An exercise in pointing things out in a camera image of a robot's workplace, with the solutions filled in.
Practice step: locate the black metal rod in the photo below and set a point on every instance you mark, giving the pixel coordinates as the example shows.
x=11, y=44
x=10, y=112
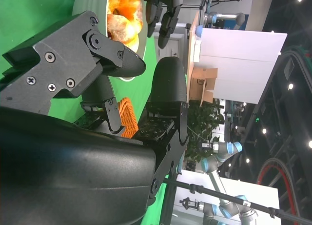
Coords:
x=212, y=191

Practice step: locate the light wooden tabletop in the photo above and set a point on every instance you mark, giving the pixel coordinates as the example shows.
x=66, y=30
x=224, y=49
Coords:
x=192, y=44

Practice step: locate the green tablecloth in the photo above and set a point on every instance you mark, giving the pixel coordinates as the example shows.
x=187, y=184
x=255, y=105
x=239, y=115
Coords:
x=29, y=15

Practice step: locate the grey round bowl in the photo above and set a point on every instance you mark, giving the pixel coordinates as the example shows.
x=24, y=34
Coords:
x=93, y=0

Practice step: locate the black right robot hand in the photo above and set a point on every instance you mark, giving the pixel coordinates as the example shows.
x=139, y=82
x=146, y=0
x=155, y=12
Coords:
x=73, y=173

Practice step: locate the orange wicker basket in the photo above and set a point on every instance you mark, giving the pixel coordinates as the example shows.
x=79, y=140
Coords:
x=128, y=115

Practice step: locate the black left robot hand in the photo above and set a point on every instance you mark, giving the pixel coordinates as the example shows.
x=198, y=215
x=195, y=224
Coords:
x=165, y=27

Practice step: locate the green leafy plant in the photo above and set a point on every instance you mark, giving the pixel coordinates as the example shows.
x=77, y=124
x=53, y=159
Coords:
x=204, y=120

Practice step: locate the small orange striped bread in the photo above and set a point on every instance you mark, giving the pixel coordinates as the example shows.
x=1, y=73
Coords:
x=124, y=32

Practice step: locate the brown cardboard box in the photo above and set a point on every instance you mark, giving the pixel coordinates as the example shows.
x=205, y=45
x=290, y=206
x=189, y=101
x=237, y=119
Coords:
x=197, y=83

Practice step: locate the white partition wall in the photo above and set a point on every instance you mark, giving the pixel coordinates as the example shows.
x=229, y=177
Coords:
x=256, y=193
x=243, y=64

